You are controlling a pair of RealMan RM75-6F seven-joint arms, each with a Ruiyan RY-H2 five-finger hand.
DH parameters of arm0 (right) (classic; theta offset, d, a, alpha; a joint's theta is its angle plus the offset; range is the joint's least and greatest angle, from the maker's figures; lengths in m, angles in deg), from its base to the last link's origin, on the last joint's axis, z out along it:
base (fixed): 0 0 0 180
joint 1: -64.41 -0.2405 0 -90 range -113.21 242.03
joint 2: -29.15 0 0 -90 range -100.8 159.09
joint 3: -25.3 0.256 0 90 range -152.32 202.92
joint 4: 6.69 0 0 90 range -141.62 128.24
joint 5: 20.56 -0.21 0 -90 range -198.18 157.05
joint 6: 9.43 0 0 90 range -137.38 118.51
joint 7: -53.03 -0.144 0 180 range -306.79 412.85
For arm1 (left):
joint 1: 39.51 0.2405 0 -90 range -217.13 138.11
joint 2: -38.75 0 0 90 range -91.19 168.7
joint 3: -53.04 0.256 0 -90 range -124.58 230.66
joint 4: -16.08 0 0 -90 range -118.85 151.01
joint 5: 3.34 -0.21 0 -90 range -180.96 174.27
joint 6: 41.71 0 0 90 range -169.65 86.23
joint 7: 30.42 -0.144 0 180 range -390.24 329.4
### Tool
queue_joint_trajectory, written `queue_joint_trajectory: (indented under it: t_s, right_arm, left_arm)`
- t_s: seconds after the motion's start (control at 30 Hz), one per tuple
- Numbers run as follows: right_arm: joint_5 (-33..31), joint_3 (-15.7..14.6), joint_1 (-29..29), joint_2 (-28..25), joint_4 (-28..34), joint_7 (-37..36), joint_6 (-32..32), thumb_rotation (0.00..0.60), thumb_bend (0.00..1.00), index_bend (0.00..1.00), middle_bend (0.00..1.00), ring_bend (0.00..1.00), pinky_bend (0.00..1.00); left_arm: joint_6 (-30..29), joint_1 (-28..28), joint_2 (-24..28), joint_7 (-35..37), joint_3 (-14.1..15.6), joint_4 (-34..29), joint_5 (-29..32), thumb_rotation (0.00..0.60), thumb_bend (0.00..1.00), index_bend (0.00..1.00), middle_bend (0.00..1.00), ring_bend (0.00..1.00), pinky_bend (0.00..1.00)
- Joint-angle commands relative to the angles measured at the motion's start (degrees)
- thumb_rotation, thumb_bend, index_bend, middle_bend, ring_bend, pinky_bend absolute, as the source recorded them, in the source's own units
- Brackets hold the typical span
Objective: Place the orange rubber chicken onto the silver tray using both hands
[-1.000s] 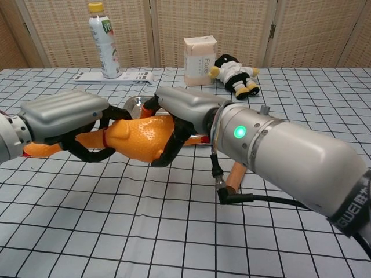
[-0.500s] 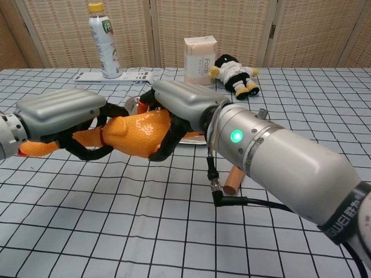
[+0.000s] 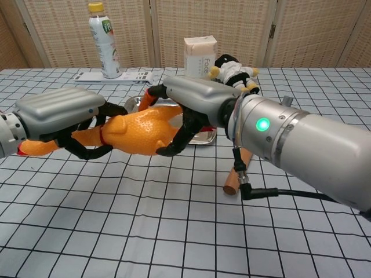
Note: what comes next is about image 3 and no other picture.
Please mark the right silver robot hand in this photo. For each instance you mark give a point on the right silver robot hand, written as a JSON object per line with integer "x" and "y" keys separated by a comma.
{"x": 200, "y": 95}

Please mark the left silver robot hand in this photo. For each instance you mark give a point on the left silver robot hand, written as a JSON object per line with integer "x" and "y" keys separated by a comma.
{"x": 58, "y": 110}

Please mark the orange rubber chicken toy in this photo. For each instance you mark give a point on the orange rubber chicken toy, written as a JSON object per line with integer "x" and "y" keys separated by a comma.
{"x": 136, "y": 133}

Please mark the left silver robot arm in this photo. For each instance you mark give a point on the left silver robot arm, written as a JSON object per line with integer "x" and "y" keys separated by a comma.
{"x": 8, "y": 133}

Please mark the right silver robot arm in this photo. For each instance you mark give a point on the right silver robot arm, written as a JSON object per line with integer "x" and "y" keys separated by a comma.
{"x": 304, "y": 139}

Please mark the stainless steel rectangular tray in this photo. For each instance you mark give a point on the stainless steel rectangular tray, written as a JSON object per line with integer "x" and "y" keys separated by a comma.
{"x": 203, "y": 137}

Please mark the facial tissue pack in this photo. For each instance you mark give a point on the facial tissue pack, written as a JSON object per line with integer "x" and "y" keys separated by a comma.
{"x": 200, "y": 58}

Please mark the black white plush doll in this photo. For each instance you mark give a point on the black white plush doll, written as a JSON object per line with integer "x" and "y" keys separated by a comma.
{"x": 232, "y": 72}

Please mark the white power strip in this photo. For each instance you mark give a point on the white power strip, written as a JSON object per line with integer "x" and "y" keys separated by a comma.
{"x": 136, "y": 77}

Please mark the woven folding screen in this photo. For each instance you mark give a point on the woven folding screen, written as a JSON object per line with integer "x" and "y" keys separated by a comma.
{"x": 203, "y": 29}

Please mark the yellow capped drink bottle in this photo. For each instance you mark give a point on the yellow capped drink bottle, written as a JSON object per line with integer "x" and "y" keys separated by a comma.
{"x": 105, "y": 46}

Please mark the wooden rolling pin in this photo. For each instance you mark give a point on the wooden rolling pin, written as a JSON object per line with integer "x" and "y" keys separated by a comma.
{"x": 233, "y": 181}

